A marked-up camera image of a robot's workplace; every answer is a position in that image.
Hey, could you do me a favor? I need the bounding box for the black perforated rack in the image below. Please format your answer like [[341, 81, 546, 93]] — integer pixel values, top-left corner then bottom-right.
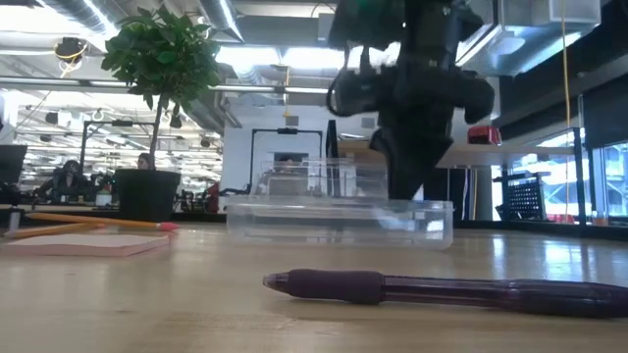
[[493, 171, 551, 222]]

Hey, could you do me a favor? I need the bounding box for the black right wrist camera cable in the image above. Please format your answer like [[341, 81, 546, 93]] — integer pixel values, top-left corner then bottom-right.
[[325, 72, 345, 118]]

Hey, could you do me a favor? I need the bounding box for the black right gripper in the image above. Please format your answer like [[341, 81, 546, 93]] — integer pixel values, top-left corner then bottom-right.
[[327, 63, 497, 200]]

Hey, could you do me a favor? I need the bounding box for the clear plastic box with lid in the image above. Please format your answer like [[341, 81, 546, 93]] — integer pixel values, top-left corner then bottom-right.
[[226, 157, 455, 250]]

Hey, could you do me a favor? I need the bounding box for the green artificial plant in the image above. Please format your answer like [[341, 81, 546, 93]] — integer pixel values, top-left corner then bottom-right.
[[100, 4, 222, 171]]

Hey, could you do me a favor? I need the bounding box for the black plant pot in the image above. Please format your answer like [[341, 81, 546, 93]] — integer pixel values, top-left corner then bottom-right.
[[115, 169, 182, 223]]

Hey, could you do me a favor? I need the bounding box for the black ceiling dome fixture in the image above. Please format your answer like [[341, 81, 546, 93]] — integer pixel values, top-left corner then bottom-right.
[[53, 36, 89, 65]]

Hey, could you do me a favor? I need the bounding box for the dark side monitor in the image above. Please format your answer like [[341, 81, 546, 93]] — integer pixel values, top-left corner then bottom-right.
[[0, 144, 28, 185]]

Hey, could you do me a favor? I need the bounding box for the dark purple pen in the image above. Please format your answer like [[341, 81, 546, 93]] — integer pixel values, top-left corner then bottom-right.
[[262, 268, 628, 319]]

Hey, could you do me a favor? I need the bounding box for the pink sticky note pad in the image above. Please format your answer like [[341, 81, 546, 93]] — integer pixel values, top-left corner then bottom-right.
[[2, 233, 171, 258]]

